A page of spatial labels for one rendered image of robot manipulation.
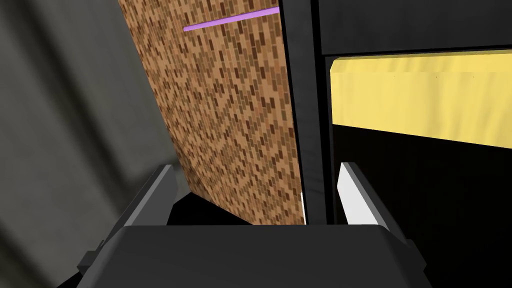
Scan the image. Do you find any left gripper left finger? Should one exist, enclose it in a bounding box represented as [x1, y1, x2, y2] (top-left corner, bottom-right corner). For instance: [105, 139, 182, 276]
[119, 163, 179, 228]

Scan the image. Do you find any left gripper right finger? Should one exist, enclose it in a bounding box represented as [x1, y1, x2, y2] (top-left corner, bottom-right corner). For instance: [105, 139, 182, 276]
[337, 161, 409, 243]

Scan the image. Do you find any black cabinet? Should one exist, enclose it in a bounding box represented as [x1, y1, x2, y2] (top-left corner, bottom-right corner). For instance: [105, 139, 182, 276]
[277, 0, 512, 288]

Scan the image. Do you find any yellow drawer front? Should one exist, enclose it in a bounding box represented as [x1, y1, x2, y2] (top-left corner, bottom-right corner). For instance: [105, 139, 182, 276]
[329, 49, 512, 150]

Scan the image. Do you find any purple bar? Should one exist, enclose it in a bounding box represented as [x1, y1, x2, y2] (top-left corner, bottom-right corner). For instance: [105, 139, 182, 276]
[182, 6, 281, 33]

